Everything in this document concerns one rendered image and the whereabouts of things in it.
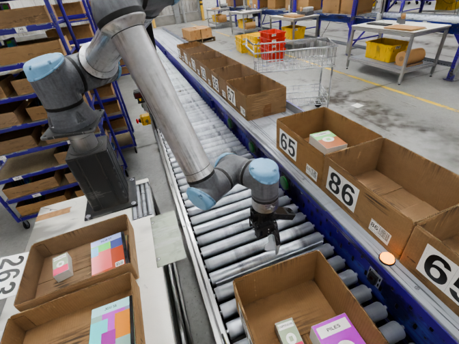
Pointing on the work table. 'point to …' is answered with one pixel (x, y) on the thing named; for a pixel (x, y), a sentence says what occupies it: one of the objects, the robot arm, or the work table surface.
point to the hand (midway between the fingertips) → (271, 241)
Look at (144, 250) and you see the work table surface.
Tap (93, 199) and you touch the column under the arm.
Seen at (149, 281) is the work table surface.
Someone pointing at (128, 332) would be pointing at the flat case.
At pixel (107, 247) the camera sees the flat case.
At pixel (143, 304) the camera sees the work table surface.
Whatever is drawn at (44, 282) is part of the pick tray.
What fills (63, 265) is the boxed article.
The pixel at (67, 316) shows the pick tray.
